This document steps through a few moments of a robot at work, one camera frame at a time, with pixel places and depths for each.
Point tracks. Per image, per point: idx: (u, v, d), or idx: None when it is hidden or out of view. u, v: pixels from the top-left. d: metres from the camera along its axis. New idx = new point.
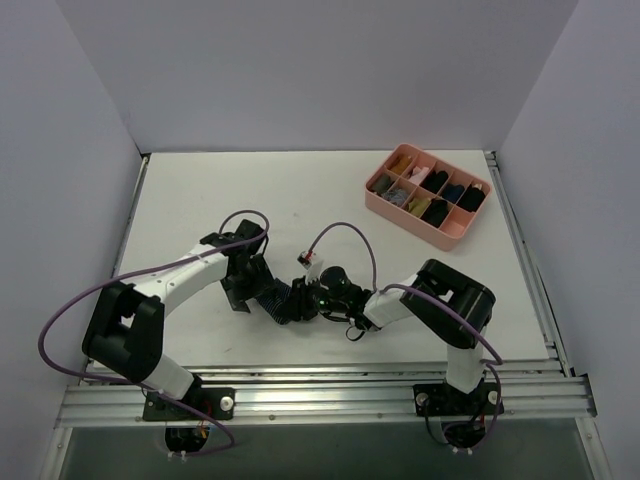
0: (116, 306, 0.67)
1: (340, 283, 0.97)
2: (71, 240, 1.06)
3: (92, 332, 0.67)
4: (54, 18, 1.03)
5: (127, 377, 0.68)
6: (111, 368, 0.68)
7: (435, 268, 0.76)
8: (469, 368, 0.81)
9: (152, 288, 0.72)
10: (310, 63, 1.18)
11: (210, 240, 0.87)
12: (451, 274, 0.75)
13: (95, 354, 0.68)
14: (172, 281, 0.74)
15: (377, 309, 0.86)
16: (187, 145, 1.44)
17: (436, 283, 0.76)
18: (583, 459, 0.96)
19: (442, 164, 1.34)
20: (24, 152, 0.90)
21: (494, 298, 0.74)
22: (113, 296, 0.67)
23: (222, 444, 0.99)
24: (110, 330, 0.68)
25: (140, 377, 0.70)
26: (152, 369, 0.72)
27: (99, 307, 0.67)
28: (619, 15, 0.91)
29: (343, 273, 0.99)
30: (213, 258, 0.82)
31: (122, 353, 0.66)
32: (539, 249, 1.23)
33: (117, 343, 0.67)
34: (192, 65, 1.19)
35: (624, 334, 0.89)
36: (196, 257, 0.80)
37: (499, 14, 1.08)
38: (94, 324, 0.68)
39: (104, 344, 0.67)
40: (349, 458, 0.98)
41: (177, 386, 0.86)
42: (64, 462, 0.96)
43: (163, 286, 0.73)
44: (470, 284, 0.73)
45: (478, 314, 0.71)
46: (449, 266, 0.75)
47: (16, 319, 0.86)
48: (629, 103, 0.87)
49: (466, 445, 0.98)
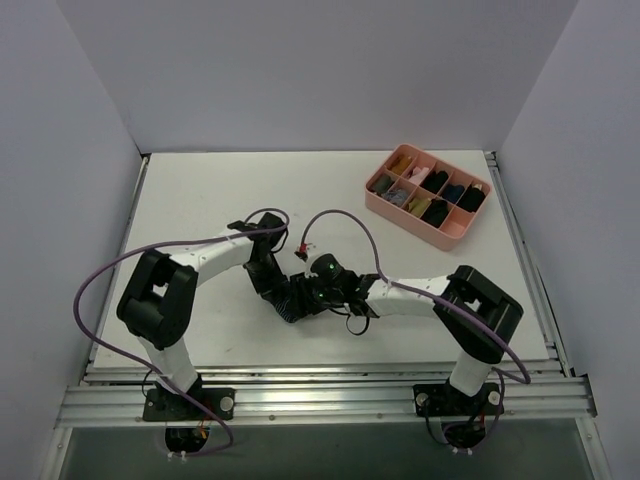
0: (153, 271, 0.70)
1: (328, 269, 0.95)
2: (71, 240, 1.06)
3: (127, 295, 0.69)
4: (54, 18, 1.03)
5: (157, 342, 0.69)
6: (142, 333, 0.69)
7: (470, 277, 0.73)
8: (481, 375, 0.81)
9: (186, 259, 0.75)
10: (310, 64, 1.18)
11: (237, 226, 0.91)
12: (488, 286, 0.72)
13: (128, 318, 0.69)
14: (204, 256, 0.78)
15: (383, 300, 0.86)
16: (187, 146, 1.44)
17: (465, 290, 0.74)
18: (584, 459, 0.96)
19: (442, 165, 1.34)
20: (24, 151, 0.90)
21: (521, 309, 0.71)
22: (150, 262, 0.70)
23: (221, 444, 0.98)
24: (145, 295, 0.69)
25: (169, 342, 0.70)
26: (179, 337, 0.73)
27: (136, 272, 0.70)
28: (620, 16, 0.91)
29: (331, 259, 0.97)
30: (240, 240, 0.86)
31: (154, 315, 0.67)
32: (539, 249, 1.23)
33: (151, 307, 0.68)
34: (192, 65, 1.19)
35: (625, 335, 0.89)
36: (224, 238, 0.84)
37: (498, 14, 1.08)
38: (130, 287, 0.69)
39: (138, 307, 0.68)
40: (350, 458, 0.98)
41: (184, 378, 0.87)
42: (63, 462, 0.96)
43: (196, 259, 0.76)
44: (505, 300, 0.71)
45: (506, 328, 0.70)
46: (484, 275, 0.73)
47: (15, 319, 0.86)
48: (630, 104, 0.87)
49: (466, 446, 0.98)
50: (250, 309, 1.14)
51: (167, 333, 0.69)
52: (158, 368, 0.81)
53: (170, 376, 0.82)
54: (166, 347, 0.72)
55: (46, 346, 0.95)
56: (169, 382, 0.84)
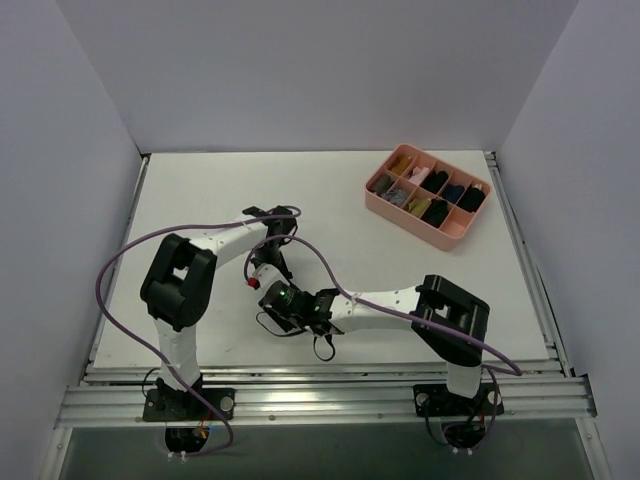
0: (174, 254, 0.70)
1: (280, 296, 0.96)
2: (71, 241, 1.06)
3: (150, 277, 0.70)
4: (54, 19, 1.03)
5: (177, 323, 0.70)
6: (163, 314, 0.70)
7: (440, 286, 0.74)
8: (472, 375, 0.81)
9: (205, 244, 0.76)
10: (310, 64, 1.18)
11: (252, 212, 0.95)
12: (456, 291, 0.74)
13: (150, 299, 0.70)
14: (221, 240, 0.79)
15: (349, 318, 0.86)
16: (186, 146, 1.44)
17: (433, 298, 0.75)
18: (583, 459, 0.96)
19: (442, 165, 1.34)
20: (25, 152, 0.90)
21: (487, 307, 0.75)
22: (172, 245, 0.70)
23: (221, 443, 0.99)
24: (167, 278, 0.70)
25: (189, 323, 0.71)
26: (199, 318, 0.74)
27: (158, 255, 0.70)
28: (619, 16, 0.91)
29: (282, 286, 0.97)
30: (255, 226, 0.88)
31: (176, 297, 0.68)
32: (539, 249, 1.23)
33: (172, 288, 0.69)
34: (192, 65, 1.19)
35: (624, 335, 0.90)
36: (241, 223, 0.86)
37: (498, 14, 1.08)
38: (153, 270, 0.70)
39: (160, 289, 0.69)
40: (349, 458, 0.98)
41: (189, 372, 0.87)
42: (64, 463, 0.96)
43: (214, 244, 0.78)
44: (473, 301, 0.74)
45: (479, 329, 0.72)
46: (452, 281, 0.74)
47: (16, 319, 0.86)
48: (630, 104, 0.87)
49: (466, 446, 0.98)
50: (250, 310, 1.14)
51: (187, 315, 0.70)
52: (167, 357, 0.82)
53: (178, 366, 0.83)
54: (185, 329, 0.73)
55: (45, 347, 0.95)
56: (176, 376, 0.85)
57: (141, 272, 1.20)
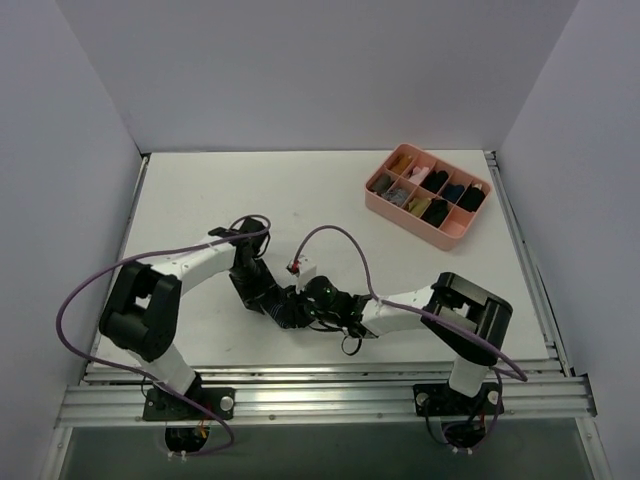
0: (135, 282, 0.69)
1: (324, 293, 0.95)
2: (71, 240, 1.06)
3: (108, 309, 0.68)
4: (54, 19, 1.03)
5: (141, 354, 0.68)
6: (126, 346, 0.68)
7: (453, 283, 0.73)
8: (481, 376, 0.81)
9: (168, 268, 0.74)
10: (310, 64, 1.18)
11: (218, 232, 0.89)
12: (471, 289, 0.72)
13: (110, 332, 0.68)
14: (186, 264, 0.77)
15: (377, 320, 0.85)
16: (186, 145, 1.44)
17: (451, 297, 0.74)
18: (583, 459, 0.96)
19: (442, 164, 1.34)
20: (24, 151, 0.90)
21: (512, 309, 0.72)
22: (133, 273, 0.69)
23: (222, 443, 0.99)
24: (127, 308, 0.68)
25: (155, 354, 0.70)
26: (165, 347, 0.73)
27: (117, 285, 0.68)
28: (619, 16, 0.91)
29: (326, 282, 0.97)
30: (222, 246, 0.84)
31: (139, 328, 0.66)
32: (539, 249, 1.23)
33: (134, 319, 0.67)
34: (192, 65, 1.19)
35: (624, 335, 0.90)
36: (207, 244, 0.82)
37: (499, 13, 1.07)
38: (112, 301, 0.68)
39: (121, 320, 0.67)
40: (349, 458, 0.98)
41: (180, 381, 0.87)
42: (64, 462, 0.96)
43: (178, 268, 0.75)
44: (490, 299, 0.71)
45: (498, 329, 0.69)
46: (466, 279, 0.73)
47: (16, 319, 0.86)
48: (630, 104, 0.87)
49: (466, 445, 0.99)
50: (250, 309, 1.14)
51: (152, 345, 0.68)
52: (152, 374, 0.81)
53: (167, 379, 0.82)
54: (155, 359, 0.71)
55: (45, 347, 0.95)
56: (166, 386, 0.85)
57: None
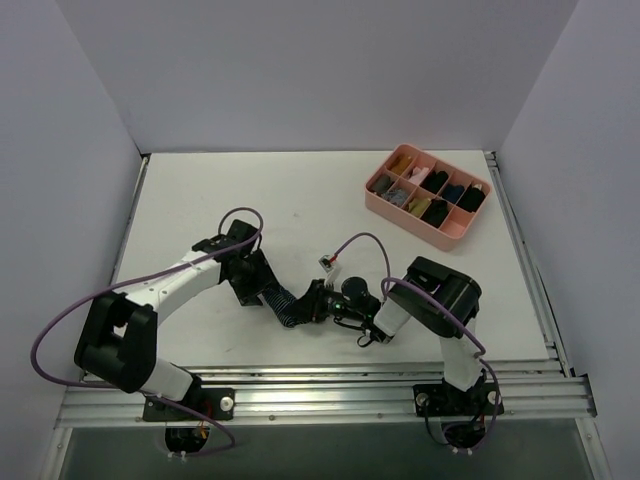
0: (108, 316, 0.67)
1: (362, 297, 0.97)
2: (71, 241, 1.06)
3: (84, 342, 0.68)
4: (54, 20, 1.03)
5: (121, 387, 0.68)
6: (105, 378, 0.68)
7: (421, 264, 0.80)
8: (462, 364, 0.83)
9: (145, 297, 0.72)
10: (310, 64, 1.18)
11: (202, 247, 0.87)
12: (437, 267, 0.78)
13: (88, 364, 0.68)
14: (164, 290, 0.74)
15: (387, 315, 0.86)
16: (186, 146, 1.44)
17: (425, 280, 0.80)
18: (583, 459, 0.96)
19: (442, 165, 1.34)
20: (25, 152, 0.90)
21: (480, 290, 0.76)
22: (104, 307, 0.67)
23: (222, 444, 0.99)
24: (103, 341, 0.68)
25: (135, 386, 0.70)
26: (148, 376, 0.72)
27: (91, 317, 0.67)
28: (619, 16, 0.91)
29: (365, 285, 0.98)
30: (205, 265, 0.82)
31: (115, 363, 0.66)
32: (539, 249, 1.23)
33: (109, 353, 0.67)
34: (192, 65, 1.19)
35: (624, 334, 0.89)
36: (188, 263, 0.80)
37: (498, 14, 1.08)
38: (87, 333, 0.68)
39: (97, 355, 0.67)
40: (349, 458, 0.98)
41: (177, 387, 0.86)
42: (64, 462, 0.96)
43: (156, 295, 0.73)
44: (453, 274, 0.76)
45: (463, 305, 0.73)
46: (432, 260, 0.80)
47: (16, 319, 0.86)
48: (629, 104, 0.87)
49: (466, 446, 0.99)
50: (250, 309, 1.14)
51: (130, 378, 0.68)
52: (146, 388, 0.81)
53: (160, 393, 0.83)
54: (137, 389, 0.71)
55: (46, 346, 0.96)
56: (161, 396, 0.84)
57: (142, 272, 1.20)
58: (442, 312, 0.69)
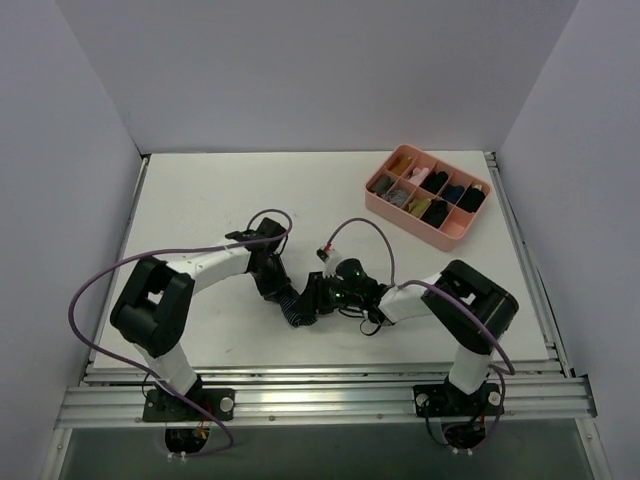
0: (149, 278, 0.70)
1: (354, 276, 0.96)
2: (71, 241, 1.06)
3: (121, 301, 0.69)
4: (54, 20, 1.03)
5: (149, 349, 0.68)
6: (135, 340, 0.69)
7: (459, 270, 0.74)
8: (474, 371, 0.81)
9: (183, 266, 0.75)
10: (310, 64, 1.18)
11: (235, 236, 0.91)
12: (477, 277, 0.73)
13: (121, 324, 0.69)
14: (201, 264, 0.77)
15: (394, 304, 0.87)
16: (186, 146, 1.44)
17: (458, 284, 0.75)
18: (583, 460, 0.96)
19: (442, 165, 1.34)
20: (24, 151, 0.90)
21: (516, 305, 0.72)
22: (147, 269, 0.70)
23: (223, 445, 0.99)
24: (139, 302, 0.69)
25: (162, 350, 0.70)
26: (172, 345, 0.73)
27: (133, 278, 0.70)
28: (620, 16, 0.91)
29: (359, 265, 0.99)
30: (237, 250, 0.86)
31: (148, 323, 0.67)
32: (539, 249, 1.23)
33: (144, 314, 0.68)
34: (191, 65, 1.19)
35: (624, 335, 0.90)
36: (222, 246, 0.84)
37: (498, 14, 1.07)
38: (126, 293, 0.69)
39: (132, 314, 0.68)
40: (349, 458, 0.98)
41: (182, 382, 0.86)
42: (64, 463, 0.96)
43: (193, 266, 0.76)
44: (494, 289, 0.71)
45: (499, 321, 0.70)
46: (472, 267, 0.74)
47: (15, 320, 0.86)
48: (630, 104, 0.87)
49: (466, 446, 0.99)
50: (250, 309, 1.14)
51: (159, 342, 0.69)
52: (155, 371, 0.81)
53: (168, 379, 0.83)
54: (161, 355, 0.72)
55: (46, 346, 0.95)
56: (168, 384, 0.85)
57: None
58: (482, 332, 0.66)
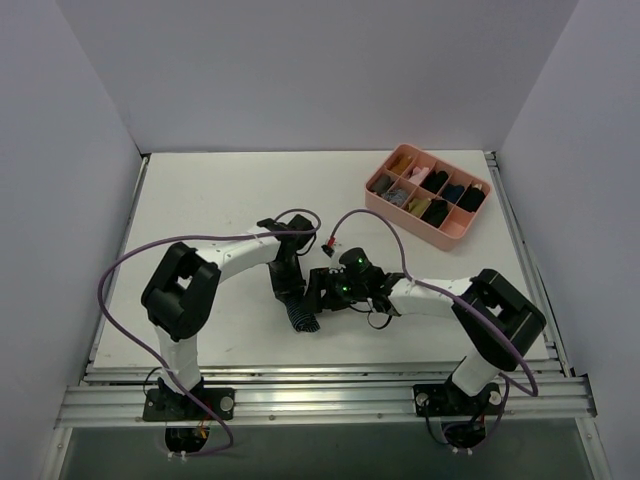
0: (179, 264, 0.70)
1: (356, 263, 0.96)
2: (71, 241, 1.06)
3: (151, 284, 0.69)
4: (54, 20, 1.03)
5: (173, 333, 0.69)
6: (161, 322, 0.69)
7: (496, 282, 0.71)
8: (483, 376, 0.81)
9: (211, 256, 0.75)
10: (310, 64, 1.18)
11: (266, 224, 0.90)
12: (511, 291, 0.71)
13: (149, 306, 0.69)
14: (229, 253, 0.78)
15: (405, 298, 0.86)
16: (185, 146, 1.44)
17: (487, 294, 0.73)
18: (583, 459, 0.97)
19: (442, 164, 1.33)
20: (24, 151, 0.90)
21: (543, 321, 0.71)
22: (177, 256, 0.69)
23: (222, 444, 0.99)
24: (169, 287, 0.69)
25: (185, 335, 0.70)
26: (196, 332, 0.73)
27: (162, 263, 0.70)
28: (620, 16, 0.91)
29: (362, 254, 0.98)
30: (267, 240, 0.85)
31: (176, 307, 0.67)
32: (539, 249, 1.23)
33: (173, 298, 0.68)
34: (191, 65, 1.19)
35: (624, 334, 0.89)
36: (253, 235, 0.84)
37: (498, 13, 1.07)
38: (157, 276, 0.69)
39: (161, 297, 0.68)
40: (349, 458, 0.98)
41: (188, 379, 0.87)
42: (64, 463, 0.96)
43: (221, 256, 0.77)
44: (527, 307, 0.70)
45: (525, 337, 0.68)
46: (509, 281, 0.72)
47: (15, 319, 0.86)
48: (630, 103, 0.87)
49: (466, 446, 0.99)
50: (250, 309, 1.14)
51: (184, 327, 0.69)
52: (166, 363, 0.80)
53: (177, 372, 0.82)
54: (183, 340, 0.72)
55: (46, 346, 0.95)
56: (175, 381, 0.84)
57: (142, 274, 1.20)
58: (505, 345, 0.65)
